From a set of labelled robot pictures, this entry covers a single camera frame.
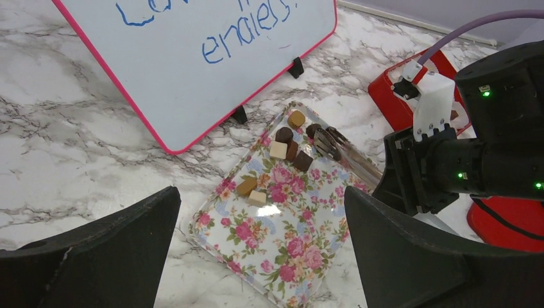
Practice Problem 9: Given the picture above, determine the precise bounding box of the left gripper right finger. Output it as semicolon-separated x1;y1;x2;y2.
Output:
344;186;543;307

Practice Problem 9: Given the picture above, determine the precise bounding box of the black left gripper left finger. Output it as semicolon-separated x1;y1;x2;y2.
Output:
1;186;181;307

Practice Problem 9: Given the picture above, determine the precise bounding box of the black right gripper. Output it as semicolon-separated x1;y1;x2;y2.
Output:
372;127;487;216

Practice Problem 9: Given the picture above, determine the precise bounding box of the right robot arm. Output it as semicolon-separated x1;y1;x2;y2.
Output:
373;42;543;216

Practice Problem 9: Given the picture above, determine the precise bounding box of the red chocolate box base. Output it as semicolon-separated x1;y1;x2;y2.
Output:
368;51;471;135

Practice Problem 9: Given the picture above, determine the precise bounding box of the dark ridged chocolate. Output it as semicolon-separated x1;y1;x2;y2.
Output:
305;123;323;140

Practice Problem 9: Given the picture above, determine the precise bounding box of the caramel round chocolate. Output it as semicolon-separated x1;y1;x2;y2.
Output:
287;110;306;130

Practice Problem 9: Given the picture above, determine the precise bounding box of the dark round chocolate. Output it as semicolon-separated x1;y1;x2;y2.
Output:
275;126;294;144

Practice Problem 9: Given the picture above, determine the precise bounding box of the white square chocolate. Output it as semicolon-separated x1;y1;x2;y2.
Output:
269;141;288;160

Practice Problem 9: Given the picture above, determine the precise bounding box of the white block chocolate lower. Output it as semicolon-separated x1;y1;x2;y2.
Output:
247;190;267;207

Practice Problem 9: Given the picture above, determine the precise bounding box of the caramel block chocolate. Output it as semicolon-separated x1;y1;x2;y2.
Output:
236;177;258;196

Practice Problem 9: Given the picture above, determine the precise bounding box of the red box lid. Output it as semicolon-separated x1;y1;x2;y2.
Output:
467;197;543;253

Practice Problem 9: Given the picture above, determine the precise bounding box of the floral rectangular tray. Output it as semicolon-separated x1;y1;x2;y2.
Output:
189;102;371;307

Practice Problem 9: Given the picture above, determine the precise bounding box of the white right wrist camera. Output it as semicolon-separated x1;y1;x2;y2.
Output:
391;60;455;142

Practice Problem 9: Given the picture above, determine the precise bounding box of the white board pink frame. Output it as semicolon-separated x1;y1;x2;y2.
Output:
55;1;338;155

